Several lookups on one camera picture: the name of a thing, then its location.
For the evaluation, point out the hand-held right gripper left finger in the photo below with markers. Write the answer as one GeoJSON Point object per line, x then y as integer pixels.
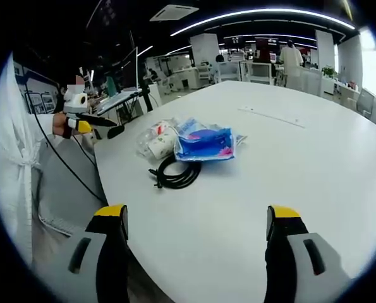
{"type": "Point", "coordinates": [112, 252]}

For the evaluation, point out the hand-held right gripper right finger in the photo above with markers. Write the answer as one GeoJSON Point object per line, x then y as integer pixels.
{"type": "Point", "coordinates": [279, 252]}

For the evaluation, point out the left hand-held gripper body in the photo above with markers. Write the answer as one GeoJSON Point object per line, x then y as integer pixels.
{"type": "Point", "coordinates": [75, 102]}

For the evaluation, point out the bagged printed paper cups item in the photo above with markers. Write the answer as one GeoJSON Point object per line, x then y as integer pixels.
{"type": "Point", "coordinates": [159, 139]}

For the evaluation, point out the blue packet item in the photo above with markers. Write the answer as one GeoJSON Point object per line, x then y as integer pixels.
{"type": "Point", "coordinates": [203, 142]}

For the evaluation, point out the person's left hand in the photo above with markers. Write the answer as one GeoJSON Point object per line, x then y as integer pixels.
{"type": "Point", "coordinates": [59, 124]}

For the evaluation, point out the black chair armrest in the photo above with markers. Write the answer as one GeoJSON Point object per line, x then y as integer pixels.
{"type": "Point", "coordinates": [115, 132]}

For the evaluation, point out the green chair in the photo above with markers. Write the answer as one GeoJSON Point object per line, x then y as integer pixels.
{"type": "Point", "coordinates": [112, 87]}

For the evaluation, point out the black tripod stand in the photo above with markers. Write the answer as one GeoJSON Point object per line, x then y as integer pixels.
{"type": "Point", "coordinates": [146, 94]}

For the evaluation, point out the monitor on stand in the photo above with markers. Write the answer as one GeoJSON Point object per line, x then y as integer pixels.
{"type": "Point", "coordinates": [129, 72]}

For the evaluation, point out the white table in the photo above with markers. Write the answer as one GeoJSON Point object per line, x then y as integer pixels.
{"type": "Point", "coordinates": [254, 195]}

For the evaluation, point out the ceiling air vent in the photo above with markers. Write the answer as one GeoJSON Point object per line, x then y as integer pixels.
{"type": "Point", "coordinates": [174, 12]}

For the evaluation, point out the white table slot strip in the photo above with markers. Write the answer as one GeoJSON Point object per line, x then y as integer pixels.
{"type": "Point", "coordinates": [270, 116]}

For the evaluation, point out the grey office chair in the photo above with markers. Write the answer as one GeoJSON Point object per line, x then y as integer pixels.
{"type": "Point", "coordinates": [365, 101]}

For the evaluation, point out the green potted plant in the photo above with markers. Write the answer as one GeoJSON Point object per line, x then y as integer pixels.
{"type": "Point", "coordinates": [329, 72]}

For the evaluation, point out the curved ceiling light strip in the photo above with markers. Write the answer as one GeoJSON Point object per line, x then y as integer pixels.
{"type": "Point", "coordinates": [263, 14]}

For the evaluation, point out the wall poster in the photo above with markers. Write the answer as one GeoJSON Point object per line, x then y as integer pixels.
{"type": "Point", "coordinates": [40, 96]}

